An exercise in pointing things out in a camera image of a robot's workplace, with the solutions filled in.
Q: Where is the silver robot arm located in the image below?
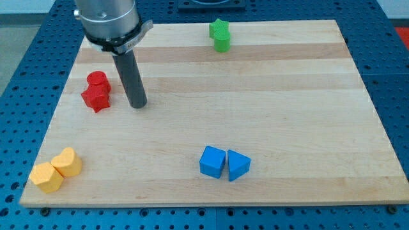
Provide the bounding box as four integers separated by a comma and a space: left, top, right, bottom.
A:
74, 0, 153, 56

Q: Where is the blue cube block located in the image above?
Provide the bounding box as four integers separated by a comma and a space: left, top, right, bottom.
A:
199, 146, 226, 178

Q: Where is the blue triangle block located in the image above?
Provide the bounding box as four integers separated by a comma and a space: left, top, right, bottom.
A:
228, 149, 251, 181

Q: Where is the green cylinder block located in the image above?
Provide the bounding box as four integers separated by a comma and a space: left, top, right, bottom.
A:
213, 30, 231, 52

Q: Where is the wooden board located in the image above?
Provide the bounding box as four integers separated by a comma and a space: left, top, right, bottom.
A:
20, 20, 408, 208

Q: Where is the green star block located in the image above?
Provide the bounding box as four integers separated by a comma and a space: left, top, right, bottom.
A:
208, 19, 229, 38

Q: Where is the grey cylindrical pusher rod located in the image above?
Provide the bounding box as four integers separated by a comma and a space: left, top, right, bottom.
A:
112, 51, 147, 109

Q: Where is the red cylinder block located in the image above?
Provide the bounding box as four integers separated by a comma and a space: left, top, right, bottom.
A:
87, 71, 111, 93

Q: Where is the red star block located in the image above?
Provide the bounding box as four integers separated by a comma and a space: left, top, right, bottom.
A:
81, 85, 111, 113

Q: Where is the yellow heart block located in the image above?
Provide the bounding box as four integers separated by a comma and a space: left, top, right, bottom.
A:
51, 147, 82, 177

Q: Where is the yellow hexagon block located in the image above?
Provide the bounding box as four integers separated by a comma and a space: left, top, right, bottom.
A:
29, 162, 64, 194

